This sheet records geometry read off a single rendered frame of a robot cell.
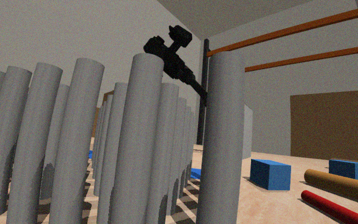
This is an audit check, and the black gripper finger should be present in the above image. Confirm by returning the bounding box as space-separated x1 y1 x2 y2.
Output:
168 26 189 45

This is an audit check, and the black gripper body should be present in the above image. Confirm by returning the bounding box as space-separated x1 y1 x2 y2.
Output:
157 25 193 73

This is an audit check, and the blue rectangular block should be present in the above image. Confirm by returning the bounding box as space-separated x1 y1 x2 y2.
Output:
329 160 358 180
249 159 291 191

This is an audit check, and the blue tape strip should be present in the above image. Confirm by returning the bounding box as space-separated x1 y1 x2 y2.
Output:
88 150 201 180

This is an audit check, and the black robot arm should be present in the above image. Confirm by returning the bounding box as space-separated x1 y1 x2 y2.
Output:
143 35 208 107

